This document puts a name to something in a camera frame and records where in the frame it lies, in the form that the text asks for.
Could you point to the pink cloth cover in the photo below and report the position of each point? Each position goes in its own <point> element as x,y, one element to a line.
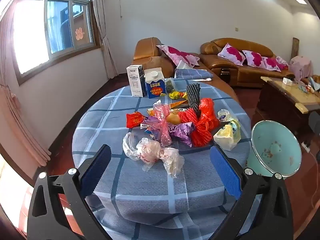
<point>301,67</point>

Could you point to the window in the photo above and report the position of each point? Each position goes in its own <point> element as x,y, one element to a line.
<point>60,30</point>

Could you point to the blue milk carton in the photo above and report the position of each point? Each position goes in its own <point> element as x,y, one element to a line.
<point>155,87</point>

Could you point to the white power strip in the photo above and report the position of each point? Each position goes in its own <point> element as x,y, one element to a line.
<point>305,147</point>

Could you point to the white milk carton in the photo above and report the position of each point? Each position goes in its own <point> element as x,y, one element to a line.
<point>135,80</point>

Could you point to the purple wrapper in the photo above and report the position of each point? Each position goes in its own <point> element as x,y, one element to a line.
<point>182,131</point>

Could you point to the pink plastic bag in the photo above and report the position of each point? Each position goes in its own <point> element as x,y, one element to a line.
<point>162,127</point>

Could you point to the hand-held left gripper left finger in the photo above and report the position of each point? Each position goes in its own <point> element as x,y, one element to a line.
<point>96,170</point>

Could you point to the wooden board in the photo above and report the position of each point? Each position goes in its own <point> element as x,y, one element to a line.
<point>295,47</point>

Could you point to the folded blue plaid cloth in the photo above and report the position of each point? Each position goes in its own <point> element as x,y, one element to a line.
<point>192,73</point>

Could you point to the bread piece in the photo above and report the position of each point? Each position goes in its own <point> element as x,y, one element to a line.
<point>173,118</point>

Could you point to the yellow plastic bag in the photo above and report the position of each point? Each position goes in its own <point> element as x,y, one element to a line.
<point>226,137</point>

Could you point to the yellow wrapper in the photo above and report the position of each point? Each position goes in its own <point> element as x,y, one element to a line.
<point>176,95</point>

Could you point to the orange snack wrapper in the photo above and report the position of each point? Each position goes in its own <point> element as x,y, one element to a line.
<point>180,103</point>

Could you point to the light blue cloth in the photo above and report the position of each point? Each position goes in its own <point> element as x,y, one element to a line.
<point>315,83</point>

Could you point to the red plastic bag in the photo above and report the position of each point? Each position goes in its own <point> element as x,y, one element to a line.
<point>208,112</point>

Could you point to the dark green snack packet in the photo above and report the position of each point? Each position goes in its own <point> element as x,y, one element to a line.
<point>170,85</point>

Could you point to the dark knitted cloth bundle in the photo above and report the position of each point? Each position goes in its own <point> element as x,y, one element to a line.
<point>193,97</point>

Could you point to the pink curtain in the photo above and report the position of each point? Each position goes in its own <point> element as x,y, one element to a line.
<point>20,125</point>

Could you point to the white paper sheet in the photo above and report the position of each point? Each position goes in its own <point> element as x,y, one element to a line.
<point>183,65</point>

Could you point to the pile of colourful candies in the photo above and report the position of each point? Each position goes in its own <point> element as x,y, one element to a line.
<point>305,88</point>

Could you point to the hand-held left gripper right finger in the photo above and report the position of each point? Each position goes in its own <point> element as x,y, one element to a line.
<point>226,172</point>

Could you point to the clear plastic bag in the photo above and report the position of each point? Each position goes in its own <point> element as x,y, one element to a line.
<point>130,146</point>

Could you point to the red candy wrapper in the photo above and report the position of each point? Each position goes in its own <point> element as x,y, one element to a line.
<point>133,119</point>

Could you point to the beige curtain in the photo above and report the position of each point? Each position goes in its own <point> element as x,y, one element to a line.
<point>103,30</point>

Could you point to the stained plastic bag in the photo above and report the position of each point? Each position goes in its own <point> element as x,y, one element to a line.
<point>150,151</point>

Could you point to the mint green bin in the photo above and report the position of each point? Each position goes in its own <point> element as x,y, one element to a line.
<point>275,145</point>

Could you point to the long brown leather sofa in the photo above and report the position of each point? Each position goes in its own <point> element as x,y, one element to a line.
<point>250,77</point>

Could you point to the dark wooden coffee table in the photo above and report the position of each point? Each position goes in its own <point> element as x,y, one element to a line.
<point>280,105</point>

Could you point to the red foam net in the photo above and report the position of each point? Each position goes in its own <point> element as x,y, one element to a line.
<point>200,135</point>

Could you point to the brown leather chaise sofa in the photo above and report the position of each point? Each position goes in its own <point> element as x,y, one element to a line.
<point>147,52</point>

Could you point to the white box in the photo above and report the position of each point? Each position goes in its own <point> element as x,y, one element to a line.
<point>287,81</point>

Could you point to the white blue plastic packet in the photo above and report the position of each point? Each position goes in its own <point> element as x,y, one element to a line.
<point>226,116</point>

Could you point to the small pink floral pillow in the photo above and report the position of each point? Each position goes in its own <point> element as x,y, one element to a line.
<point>283,62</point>

